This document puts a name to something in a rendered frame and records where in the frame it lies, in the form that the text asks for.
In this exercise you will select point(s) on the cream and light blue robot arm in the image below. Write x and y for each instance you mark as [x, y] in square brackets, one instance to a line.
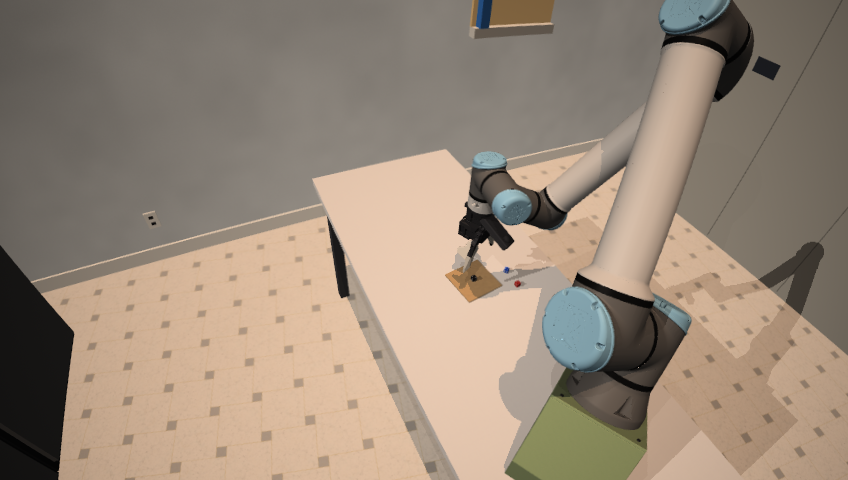
[602, 327]

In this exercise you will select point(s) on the tan square mat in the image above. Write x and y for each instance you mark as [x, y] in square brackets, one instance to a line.
[471, 291]

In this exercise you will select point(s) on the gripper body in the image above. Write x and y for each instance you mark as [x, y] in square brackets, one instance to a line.
[473, 227]

